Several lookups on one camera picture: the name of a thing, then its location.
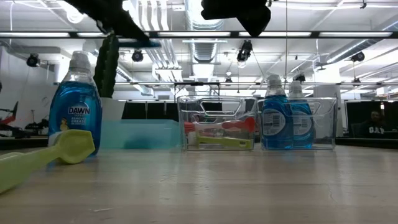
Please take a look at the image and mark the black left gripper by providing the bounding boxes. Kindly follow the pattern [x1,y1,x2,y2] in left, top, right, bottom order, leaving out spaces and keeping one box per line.
[63,0,150,41]

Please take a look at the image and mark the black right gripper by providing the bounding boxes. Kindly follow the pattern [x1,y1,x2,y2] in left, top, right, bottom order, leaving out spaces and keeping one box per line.
[200,0,272,37]

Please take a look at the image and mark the blue Dawn dish soap bottle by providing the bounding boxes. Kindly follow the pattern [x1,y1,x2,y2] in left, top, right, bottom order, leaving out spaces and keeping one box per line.
[261,74,294,149]
[48,51,103,156]
[287,80,315,149]

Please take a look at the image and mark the red and white brush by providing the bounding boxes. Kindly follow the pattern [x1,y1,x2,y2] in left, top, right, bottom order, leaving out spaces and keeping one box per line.
[183,116,257,135]

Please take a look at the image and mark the green dish brush white bristles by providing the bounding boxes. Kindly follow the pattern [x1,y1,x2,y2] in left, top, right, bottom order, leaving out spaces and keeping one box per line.
[0,129,96,195]
[188,132,254,148]

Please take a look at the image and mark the tall green cactus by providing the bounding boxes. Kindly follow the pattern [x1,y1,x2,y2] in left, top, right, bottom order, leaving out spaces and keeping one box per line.
[93,32,121,99]

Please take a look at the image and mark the white plant pot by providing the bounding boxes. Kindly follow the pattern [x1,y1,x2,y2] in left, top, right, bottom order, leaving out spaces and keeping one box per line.
[99,97,127,121]

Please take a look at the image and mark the black partition panels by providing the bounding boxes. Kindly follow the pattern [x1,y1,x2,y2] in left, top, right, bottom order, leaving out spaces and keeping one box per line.
[122,101,180,121]

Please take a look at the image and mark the teal translucent plastic bin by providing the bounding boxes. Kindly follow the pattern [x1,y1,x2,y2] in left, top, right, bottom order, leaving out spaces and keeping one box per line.
[99,119,182,151]

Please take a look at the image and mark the red and black machine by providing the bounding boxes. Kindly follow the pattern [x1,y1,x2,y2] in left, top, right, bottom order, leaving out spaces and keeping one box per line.
[0,101,30,138]

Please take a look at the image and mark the person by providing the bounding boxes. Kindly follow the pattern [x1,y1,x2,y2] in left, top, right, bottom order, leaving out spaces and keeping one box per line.
[357,109,393,140]

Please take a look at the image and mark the black overhead frame bar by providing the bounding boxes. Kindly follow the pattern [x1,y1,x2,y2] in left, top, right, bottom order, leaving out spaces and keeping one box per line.
[0,30,398,39]

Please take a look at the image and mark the clear plastic bin with handle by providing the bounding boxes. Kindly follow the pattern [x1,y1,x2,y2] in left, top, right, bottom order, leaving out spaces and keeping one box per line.
[177,95,259,152]
[257,97,339,151]

